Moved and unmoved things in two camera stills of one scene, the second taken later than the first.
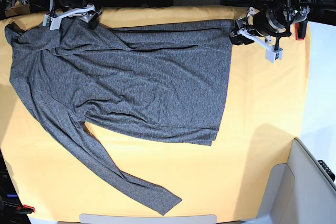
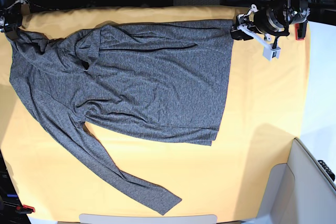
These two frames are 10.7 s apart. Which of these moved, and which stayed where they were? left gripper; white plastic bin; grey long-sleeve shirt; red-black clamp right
Moved: left gripper
Stayed: grey long-sleeve shirt; white plastic bin; red-black clamp right
